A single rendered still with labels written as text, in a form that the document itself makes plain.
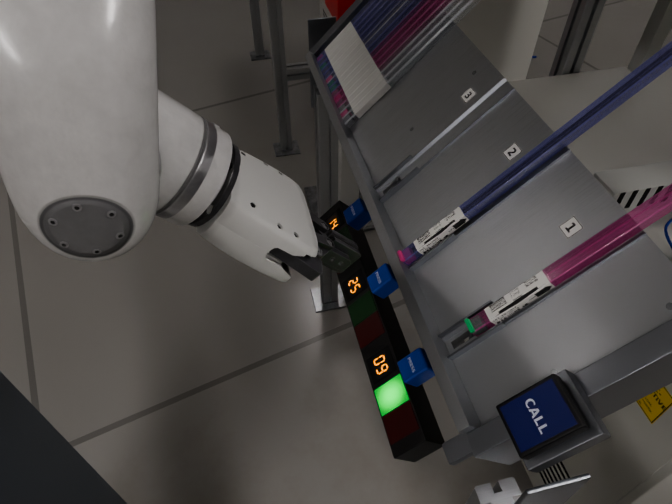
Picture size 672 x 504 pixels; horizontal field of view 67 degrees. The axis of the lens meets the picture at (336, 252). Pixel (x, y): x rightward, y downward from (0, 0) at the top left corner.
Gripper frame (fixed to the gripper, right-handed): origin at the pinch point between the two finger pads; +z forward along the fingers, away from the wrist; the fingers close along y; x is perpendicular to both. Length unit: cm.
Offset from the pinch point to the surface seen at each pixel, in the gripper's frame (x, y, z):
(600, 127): 30, -30, 48
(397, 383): -3.6, 10.8, 9.2
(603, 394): 13.0, 21.1, 8.1
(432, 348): 2.9, 11.5, 6.1
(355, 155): 3.3, -17.9, 6.4
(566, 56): 35, -49, 48
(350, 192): -29, -83, 65
